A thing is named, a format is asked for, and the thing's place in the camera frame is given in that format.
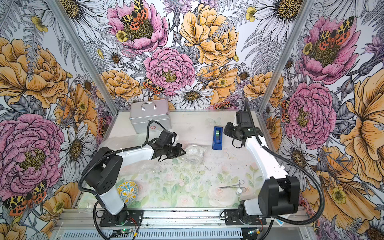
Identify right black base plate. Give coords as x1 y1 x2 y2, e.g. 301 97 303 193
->
224 209 267 226

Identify aluminium front rail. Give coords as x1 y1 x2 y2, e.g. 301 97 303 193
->
53 207 310 229

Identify silver scissors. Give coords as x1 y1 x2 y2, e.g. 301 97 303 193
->
218 180 246 192

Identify small white tape roll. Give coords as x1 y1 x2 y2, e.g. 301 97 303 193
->
236 188 247 195

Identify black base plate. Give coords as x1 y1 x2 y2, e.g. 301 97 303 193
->
100 209 144 227
224 209 267 226

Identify upside-down yellow blue bowl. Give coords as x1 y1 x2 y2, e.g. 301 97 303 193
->
117 181 138 205

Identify silver aluminium case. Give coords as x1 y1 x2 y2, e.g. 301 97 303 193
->
130 100 172 134

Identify blue tape dispenser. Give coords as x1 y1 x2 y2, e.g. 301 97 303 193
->
212 126 223 151

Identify clear bubble wrap sheet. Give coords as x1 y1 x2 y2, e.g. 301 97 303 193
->
184 145 207 165
77 134 193 211

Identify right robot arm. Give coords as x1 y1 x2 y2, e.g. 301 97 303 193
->
224 110 300 217

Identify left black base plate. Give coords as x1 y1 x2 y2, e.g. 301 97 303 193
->
100 209 144 227

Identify white blue packet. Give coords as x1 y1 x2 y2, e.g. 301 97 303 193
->
275 219 285 227

